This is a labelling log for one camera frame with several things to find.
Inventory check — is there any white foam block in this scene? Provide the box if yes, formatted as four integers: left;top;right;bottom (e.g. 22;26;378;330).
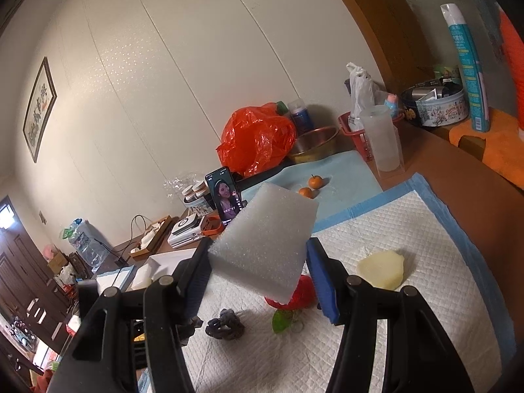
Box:
209;183;319;304

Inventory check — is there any pad on side table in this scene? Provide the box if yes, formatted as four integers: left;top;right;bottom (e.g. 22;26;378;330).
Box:
95;265;137;294

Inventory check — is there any water bottle jug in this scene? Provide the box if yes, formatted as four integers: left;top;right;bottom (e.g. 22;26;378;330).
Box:
60;218;109;273

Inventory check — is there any wooden door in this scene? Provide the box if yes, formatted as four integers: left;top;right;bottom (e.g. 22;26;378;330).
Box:
1;197;70;353

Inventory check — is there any white shallow tray box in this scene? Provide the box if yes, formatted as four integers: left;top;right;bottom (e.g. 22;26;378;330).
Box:
127;248;196;291

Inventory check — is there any yellow box of small items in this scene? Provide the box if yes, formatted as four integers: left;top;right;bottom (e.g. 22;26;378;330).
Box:
129;215;173;260

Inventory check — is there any pale yellow sponge piece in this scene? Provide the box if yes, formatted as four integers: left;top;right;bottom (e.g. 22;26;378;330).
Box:
356;250;404;290

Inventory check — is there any white power bank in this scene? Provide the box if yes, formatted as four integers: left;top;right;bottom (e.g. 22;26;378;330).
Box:
171;214;202;235

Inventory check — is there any white power station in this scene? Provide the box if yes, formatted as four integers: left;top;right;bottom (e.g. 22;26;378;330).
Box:
167;215;225;249

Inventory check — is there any white quilted pad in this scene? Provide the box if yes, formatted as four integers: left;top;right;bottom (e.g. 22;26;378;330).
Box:
139;172;517;393

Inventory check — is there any red plush apple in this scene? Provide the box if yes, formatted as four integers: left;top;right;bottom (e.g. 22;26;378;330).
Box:
265;275;317;310

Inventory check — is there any round decorated tin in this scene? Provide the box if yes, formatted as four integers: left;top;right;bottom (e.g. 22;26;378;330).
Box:
183;195;215;216

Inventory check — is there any left white pill bottle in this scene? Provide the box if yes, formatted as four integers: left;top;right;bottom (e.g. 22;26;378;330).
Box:
182;185;196;202

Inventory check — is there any white pill bottle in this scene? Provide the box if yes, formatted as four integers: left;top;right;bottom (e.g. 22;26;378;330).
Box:
192;180;209;199
182;185;196;202

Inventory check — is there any right white pill bottle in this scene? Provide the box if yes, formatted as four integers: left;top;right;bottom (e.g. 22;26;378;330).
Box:
192;180;209;199

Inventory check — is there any smartphone on stand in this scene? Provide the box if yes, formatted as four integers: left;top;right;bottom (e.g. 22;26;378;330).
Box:
205;167;242;225

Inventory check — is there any light blue mat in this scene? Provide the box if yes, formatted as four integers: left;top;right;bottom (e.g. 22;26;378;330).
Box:
242;151;383;232

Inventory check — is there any small orange fruit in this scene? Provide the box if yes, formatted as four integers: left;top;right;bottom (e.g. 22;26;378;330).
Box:
308;175;324;190
297;187;313;199

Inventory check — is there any red plastic basket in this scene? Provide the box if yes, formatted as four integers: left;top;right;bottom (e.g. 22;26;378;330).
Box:
338;112;404;164

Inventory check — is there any orange plastic bag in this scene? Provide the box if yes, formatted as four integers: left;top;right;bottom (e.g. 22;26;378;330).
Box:
216;102;297;178

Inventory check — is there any brass metal bowl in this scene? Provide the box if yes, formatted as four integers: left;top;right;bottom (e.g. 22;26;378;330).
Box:
288;126;339;163

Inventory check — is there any clear plastic jug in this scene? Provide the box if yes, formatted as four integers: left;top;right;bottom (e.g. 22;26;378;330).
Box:
360;105;404;178

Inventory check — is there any white plastic bag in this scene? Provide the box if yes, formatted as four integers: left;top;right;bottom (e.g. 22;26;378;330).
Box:
346;62;388;131

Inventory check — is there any teal spray can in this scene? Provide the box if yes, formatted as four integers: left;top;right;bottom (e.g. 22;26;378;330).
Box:
440;4;490;132

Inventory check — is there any black charging cable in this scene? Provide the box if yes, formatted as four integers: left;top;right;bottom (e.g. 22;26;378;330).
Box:
93;213;155;265

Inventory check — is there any grey knotted rope toy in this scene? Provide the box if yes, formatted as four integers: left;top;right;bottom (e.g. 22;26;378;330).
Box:
205;309;245;341

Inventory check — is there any framed wall picture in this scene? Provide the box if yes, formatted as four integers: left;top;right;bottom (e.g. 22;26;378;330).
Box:
22;57;57;162

